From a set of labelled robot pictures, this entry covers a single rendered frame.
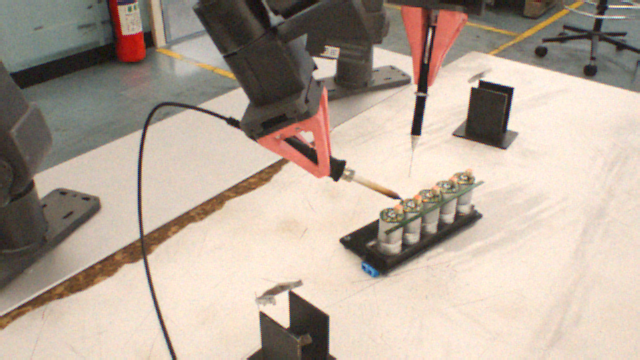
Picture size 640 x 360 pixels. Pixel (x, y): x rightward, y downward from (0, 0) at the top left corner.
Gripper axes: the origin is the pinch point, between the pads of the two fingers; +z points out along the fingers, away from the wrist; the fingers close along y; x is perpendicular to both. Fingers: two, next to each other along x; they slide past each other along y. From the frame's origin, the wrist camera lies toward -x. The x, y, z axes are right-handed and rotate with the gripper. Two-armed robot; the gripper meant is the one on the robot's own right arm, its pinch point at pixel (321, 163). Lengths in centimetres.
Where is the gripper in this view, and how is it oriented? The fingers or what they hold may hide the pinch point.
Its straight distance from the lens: 61.1
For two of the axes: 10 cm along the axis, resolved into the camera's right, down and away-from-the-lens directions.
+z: 4.6, 7.7, 4.3
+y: 1.0, -5.3, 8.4
